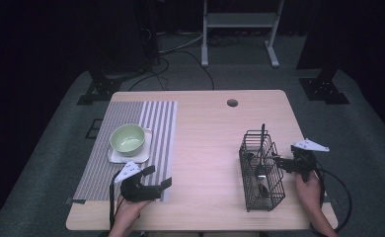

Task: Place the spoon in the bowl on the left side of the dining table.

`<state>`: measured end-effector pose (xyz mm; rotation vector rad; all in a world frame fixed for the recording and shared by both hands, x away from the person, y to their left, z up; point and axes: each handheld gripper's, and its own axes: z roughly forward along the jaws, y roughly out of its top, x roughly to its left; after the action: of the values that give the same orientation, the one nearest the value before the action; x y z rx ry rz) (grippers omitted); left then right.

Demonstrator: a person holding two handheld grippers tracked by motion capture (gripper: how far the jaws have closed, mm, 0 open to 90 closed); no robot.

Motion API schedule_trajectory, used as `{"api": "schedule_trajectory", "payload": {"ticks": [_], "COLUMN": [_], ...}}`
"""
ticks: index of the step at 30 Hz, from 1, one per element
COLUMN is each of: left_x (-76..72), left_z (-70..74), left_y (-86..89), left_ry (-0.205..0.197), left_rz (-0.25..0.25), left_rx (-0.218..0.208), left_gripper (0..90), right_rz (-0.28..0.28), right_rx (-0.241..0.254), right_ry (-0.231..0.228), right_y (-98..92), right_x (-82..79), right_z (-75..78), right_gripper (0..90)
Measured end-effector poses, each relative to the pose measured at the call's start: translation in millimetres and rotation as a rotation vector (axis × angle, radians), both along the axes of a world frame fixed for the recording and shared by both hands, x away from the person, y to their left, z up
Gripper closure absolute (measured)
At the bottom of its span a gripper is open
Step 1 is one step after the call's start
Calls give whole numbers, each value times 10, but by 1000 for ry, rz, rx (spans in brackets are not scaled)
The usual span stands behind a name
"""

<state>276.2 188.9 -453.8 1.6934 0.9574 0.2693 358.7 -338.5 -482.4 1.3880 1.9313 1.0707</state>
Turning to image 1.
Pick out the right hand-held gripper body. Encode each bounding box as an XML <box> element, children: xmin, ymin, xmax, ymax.
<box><xmin>288</xmin><ymin>137</ymin><xmax>331</xmax><ymax>183</ymax></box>

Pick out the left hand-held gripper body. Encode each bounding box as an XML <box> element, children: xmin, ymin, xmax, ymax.
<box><xmin>114</xmin><ymin>160</ymin><xmax>163</xmax><ymax>203</ymax></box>

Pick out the green bowl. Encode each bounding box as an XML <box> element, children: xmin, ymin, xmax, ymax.
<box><xmin>109</xmin><ymin>123</ymin><xmax>146</xmax><ymax>158</ymax></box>

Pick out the black wire cutlery basket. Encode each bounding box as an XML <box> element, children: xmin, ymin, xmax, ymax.
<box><xmin>238</xmin><ymin>128</ymin><xmax>286</xmax><ymax>212</ymax></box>

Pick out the person's left hand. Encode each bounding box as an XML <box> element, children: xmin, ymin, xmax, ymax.
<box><xmin>113</xmin><ymin>194</ymin><xmax>151</xmax><ymax>229</ymax></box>

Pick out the person's right hand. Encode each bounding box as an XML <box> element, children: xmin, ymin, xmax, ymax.
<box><xmin>294</xmin><ymin>170</ymin><xmax>324</xmax><ymax>217</ymax></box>

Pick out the white square plate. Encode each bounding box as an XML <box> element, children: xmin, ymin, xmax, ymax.
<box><xmin>107</xmin><ymin>127</ymin><xmax>154</xmax><ymax>165</ymax></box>

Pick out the grey striped placemat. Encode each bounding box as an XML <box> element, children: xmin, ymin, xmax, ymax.
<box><xmin>72</xmin><ymin>100</ymin><xmax>179</xmax><ymax>202</ymax></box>

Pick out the black stand base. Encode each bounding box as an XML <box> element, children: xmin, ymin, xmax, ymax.
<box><xmin>298</xmin><ymin>67</ymin><xmax>350</xmax><ymax>106</ymax></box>
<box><xmin>76</xmin><ymin>69</ymin><xmax>124</xmax><ymax>107</ymax></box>

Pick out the white metal stand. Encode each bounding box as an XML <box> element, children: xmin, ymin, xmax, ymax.
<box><xmin>200</xmin><ymin>0</ymin><xmax>285</xmax><ymax>69</ymax></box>

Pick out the left hand-held gripper black cable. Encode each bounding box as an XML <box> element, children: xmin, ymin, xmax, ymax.
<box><xmin>109</xmin><ymin>170</ymin><xmax>123</xmax><ymax>231</ymax></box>

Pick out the hand-held gripper black cable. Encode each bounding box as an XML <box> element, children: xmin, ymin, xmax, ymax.
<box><xmin>109</xmin><ymin>170</ymin><xmax>123</xmax><ymax>231</ymax></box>
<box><xmin>310</xmin><ymin>167</ymin><xmax>353</xmax><ymax>236</ymax></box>

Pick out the black-handled spoon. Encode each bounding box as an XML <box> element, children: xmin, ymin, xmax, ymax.
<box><xmin>254</xmin><ymin>123</ymin><xmax>269</xmax><ymax>182</ymax></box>

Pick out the right hand-held gripper black cable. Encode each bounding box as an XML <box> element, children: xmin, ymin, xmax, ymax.
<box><xmin>310</xmin><ymin>167</ymin><xmax>353</xmax><ymax>236</ymax></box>

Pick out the black square floor frame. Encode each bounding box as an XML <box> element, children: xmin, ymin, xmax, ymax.
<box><xmin>85</xmin><ymin>118</ymin><xmax>104</xmax><ymax>140</ymax></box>

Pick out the black floor cable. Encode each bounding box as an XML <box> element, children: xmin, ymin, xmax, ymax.
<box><xmin>127</xmin><ymin>48</ymin><xmax>215</xmax><ymax>92</ymax></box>

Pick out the grey floor cable bundle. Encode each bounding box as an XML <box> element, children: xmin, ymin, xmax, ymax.
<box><xmin>158</xmin><ymin>33</ymin><xmax>204</xmax><ymax>55</ymax></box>

